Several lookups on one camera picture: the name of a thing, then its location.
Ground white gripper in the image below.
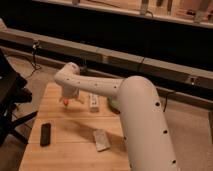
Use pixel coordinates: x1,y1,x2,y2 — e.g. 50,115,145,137
60,86,79,100

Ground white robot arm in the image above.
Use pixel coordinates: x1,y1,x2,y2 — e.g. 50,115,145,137
54,62,180,171

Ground green ceramic bowl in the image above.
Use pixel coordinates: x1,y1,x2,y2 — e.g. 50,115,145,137
107,98,119,113

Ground white tube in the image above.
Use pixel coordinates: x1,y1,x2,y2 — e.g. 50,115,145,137
89,93,99,112

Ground wooden board table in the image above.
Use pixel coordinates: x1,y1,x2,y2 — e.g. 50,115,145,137
19,83,130,171

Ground black rectangular remote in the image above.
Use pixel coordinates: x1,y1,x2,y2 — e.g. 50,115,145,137
40,123,51,147

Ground black stand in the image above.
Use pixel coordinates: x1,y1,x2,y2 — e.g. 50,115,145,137
0,49,37,147

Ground black cable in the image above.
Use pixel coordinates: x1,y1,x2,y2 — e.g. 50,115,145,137
30,40,42,72

